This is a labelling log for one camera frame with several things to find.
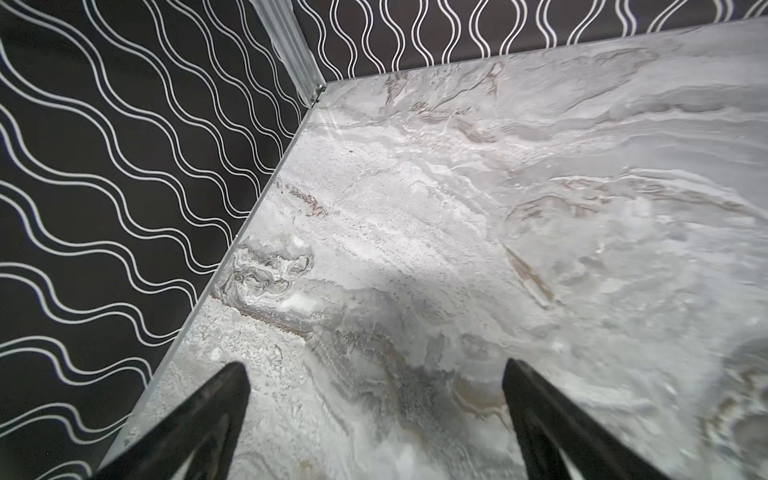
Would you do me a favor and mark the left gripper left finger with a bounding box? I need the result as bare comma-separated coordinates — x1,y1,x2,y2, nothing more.
94,362,250,479

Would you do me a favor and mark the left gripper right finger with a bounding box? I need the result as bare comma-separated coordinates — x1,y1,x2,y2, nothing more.
502,358,666,479

